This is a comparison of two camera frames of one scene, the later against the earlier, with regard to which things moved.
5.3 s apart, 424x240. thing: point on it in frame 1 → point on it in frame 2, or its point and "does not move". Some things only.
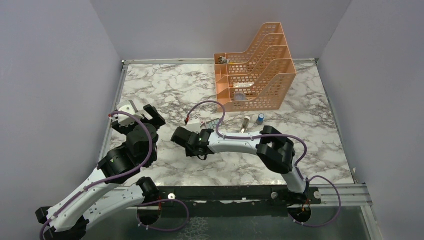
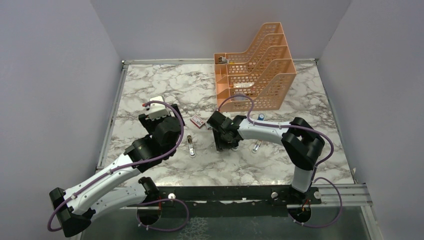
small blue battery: (260, 120) does not move
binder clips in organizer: (222, 60) does not move
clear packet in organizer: (243, 85) does not move
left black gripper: (158, 120) → (150, 124)
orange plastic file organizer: (261, 78) does not move
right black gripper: (189, 153) → (220, 144)
